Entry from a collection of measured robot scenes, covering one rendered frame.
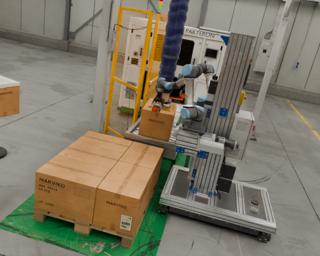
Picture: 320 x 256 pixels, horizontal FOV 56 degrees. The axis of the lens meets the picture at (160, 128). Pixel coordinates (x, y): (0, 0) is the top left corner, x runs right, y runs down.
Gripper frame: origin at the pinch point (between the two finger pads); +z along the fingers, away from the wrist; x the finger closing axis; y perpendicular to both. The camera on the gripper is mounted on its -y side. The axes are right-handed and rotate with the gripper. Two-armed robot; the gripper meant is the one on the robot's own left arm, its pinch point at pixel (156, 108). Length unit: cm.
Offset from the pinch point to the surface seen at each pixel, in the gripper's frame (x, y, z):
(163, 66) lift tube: 6, 52, -41
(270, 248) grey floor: -151, -55, 107
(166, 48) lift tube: 6, 50, -63
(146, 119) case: 12.7, 30.0, 25.6
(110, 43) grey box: 88, 95, -51
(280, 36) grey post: -180, 294, -103
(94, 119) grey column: 102, 101, 67
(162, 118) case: -7.3, 30.0, 19.8
